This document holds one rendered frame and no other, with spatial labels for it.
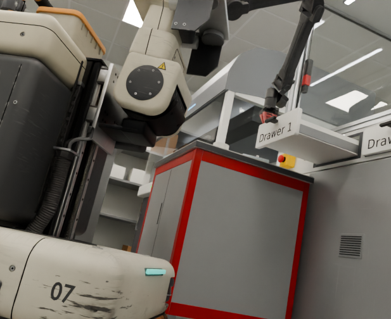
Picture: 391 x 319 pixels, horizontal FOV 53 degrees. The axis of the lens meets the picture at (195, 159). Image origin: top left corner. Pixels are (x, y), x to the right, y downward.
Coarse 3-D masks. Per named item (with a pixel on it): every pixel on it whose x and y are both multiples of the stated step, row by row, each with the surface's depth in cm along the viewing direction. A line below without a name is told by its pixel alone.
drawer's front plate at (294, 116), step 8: (288, 112) 153; (296, 112) 148; (280, 120) 157; (288, 120) 151; (296, 120) 146; (264, 128) 168; (272, 128) 161; (288, 128) 149; (296, 128) 145; (264, 136) 166; (280, 136) 153; (288, 136) 148; (256, 144) 171; (264, 144) 164
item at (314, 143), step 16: (304, 128) 148; (320, 128) 151; (272, 144) 166; (288, 144) 161; (304, 144) 157; (320, 144) 154; (336, 144) 153; (352, 144) 156; (320, 160) 173; (336, 160) 168
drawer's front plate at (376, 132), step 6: (378, 126) 147; (366, 132) 152; (372, 132) 149; (378, 132) 146; (384, 132) 144; (390, 132) 141; (366, 138) 151; (372, 138) 149; (378, 138) 146; (390, 138) 140; (366, 144) 150; (372, 144) 148; (378, 144) 145; (390, 144) 139; (366, 150) 150; (372, 150) 147; (378, 150) 144; (384, 150) 141; (390, 150) 140
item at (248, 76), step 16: (256, 48) 260; (240, 64) 253; (256, 64) 258; (272, 64) 263; (224, 80) 251; (240, 80) 251; (256, 80) 256; (272, 80) 260; (192, 96) 326; (208, 96) 273; (224, 96) 256; (240, 96) 250; (256, 96) 254; (192, 112) 300; (224, 112) 243; (224, 128) 241; (144, 192) 373; (144, 208) 385
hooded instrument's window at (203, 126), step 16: (208, 112) 268; (240, 112) 250; (256, 112) 254; (192, 128) 293; (208, 128) 258; (240, 128) 248; (256, 128) 252; (160, 144) 374; (176, 144) 321; (240, 144) 246; (272, 160) 253; (144, 176) 399
